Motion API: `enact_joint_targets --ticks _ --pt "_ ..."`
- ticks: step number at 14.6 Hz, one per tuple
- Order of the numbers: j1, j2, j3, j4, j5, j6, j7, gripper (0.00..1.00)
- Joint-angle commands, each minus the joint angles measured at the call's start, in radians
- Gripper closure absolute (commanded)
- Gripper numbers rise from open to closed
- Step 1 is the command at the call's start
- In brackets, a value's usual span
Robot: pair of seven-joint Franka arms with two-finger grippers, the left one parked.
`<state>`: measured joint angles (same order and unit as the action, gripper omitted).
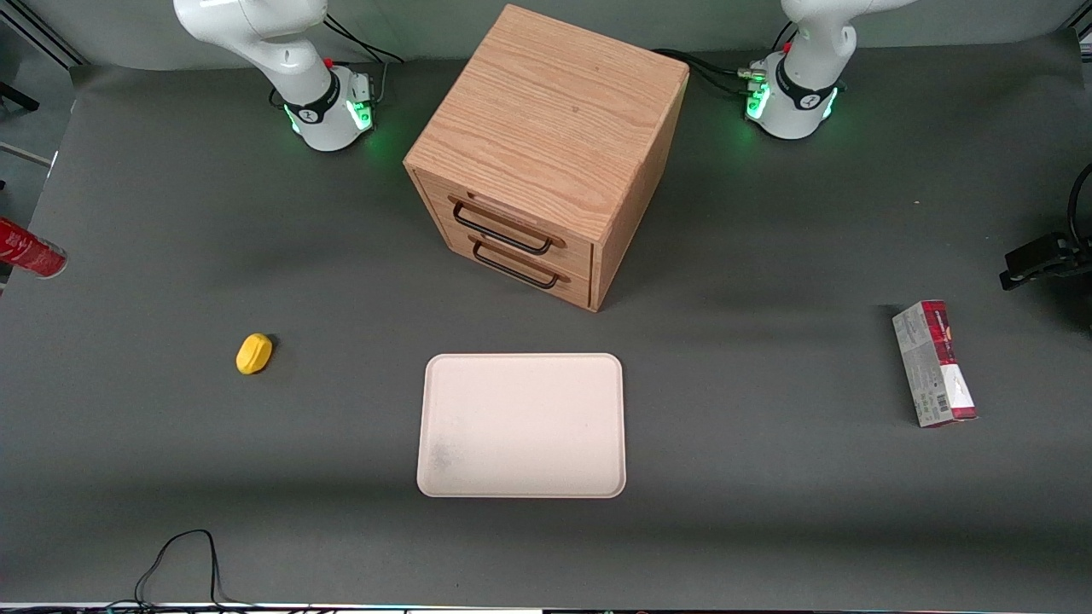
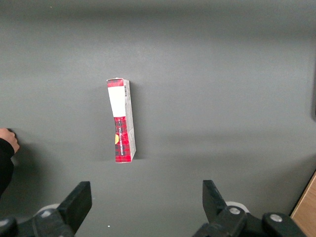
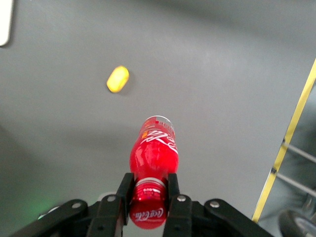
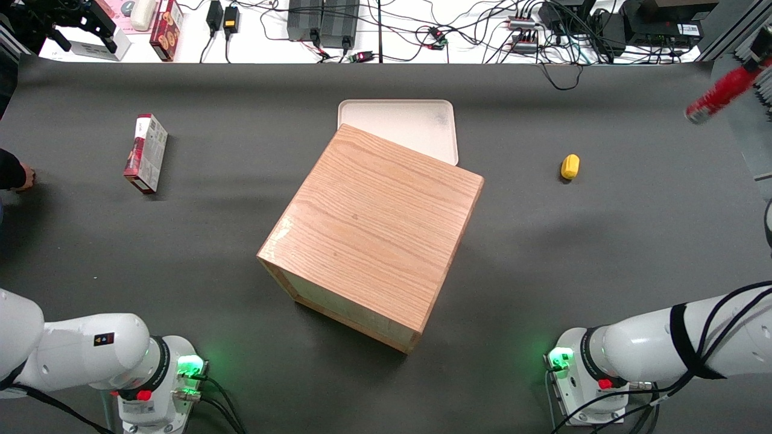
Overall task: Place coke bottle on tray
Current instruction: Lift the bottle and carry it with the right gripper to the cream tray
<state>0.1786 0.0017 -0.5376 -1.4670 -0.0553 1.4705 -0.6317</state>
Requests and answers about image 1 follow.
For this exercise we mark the red coke bottle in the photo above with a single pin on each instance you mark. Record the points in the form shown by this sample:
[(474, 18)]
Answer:
[(30, 249)]

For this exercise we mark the pale pink plastic tray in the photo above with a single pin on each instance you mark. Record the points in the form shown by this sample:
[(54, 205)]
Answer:
[(520, 426)]

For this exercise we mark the wooden drawer front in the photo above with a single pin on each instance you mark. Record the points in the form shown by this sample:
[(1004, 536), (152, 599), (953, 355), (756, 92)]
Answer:
[(577, 286), (435, 201)]

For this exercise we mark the oak wooden drawer cabinet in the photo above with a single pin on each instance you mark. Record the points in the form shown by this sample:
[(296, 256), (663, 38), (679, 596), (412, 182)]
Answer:
[(546, 111)]

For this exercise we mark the yellow lemon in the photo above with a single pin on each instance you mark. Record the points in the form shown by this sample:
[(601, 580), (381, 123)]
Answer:
[(254, 354)]

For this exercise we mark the red plaid cardboard box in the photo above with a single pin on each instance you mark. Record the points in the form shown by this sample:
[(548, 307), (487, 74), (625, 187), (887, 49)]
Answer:
[(934, 367)]

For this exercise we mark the black camera clamp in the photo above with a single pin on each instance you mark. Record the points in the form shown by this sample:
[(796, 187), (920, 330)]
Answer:
[(1036, 258)]

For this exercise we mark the aluminium frame rail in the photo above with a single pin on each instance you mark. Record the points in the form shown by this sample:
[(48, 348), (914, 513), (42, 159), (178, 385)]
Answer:
[(43, 38)]

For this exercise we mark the black bracket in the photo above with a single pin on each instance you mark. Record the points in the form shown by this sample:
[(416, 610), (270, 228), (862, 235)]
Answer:
[(15, 95)]

